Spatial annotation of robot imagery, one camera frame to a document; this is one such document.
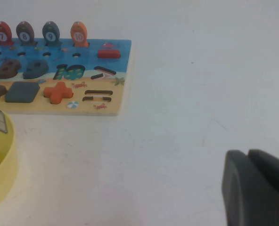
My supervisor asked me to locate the colourful wooden puzzle board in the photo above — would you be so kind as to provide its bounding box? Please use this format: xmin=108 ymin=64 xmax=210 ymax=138
xmin=0 ymin=39 xmax=132 ymax=117

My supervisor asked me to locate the slate square piece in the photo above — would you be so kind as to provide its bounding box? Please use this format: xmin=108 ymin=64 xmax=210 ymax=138
xmin=4 ymin=81 xmax=41 ymax=104

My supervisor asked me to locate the brown digit 8 piece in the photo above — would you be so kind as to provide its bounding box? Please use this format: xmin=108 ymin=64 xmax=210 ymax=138
xmin=0 ymin=58 xmax=22 ymax=80

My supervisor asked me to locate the orange plus sign piece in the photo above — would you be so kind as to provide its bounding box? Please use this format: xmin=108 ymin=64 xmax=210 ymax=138
xmin=43 ymin=81 xmax=74 ymax=105

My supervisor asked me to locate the brown fish number 8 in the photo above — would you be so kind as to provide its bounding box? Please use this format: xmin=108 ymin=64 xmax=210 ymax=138
xmin=16 ymin=21 xmax=38 ymax=47

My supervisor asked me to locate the yellow plastic bowl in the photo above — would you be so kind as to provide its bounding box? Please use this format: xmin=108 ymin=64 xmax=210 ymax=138
xmin=0 ymin=107 xmax=19 ymax=214

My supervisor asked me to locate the slate digit 9 piece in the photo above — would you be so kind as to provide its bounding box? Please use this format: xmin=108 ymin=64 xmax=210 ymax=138
xmin=22 ymin=59 xmax=50 ymax=80

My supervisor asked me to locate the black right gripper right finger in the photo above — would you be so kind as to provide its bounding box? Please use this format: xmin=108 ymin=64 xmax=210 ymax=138
xmin=247 ymin=149 xmax=279 ymax=199

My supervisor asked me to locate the orange fish number 10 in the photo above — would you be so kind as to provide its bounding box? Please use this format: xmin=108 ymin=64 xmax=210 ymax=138
xmin=70 ymin=21 xmax=90 ymax=48

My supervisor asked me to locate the red minus sign piece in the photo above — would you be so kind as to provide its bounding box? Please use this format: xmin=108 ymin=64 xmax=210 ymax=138
xmin=97 ymin=49 xmax=121 ymax=59

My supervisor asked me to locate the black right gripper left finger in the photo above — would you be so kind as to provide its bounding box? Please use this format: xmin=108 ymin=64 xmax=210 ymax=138
xmin=222 ymin=150 xmax=279 ymax=226

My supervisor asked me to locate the red fish number 7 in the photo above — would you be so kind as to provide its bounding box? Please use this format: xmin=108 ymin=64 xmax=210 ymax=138
xmin=0 ymin=21 xmax=15 ymax=47

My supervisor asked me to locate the slate fish number 9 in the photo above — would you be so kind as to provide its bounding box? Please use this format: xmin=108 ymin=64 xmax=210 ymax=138
xmin=42 ymin=21 xmax=63 ymax=47

